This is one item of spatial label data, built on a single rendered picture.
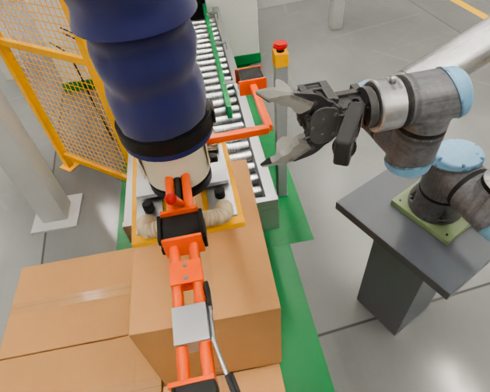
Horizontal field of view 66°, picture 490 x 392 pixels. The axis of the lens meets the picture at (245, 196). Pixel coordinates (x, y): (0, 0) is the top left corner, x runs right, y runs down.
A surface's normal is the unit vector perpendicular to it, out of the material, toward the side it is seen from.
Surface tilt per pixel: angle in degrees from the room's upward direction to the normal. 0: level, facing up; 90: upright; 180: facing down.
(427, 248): 0
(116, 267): 0
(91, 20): 80
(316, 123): 90
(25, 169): 90
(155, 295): 0
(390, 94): 34
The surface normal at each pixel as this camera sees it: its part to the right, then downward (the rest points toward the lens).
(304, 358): -0.08, -0.68
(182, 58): 0.78, 0.18
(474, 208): -0.92, 0.18
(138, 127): -0.20, 0.65
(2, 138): 0.17, 0.72
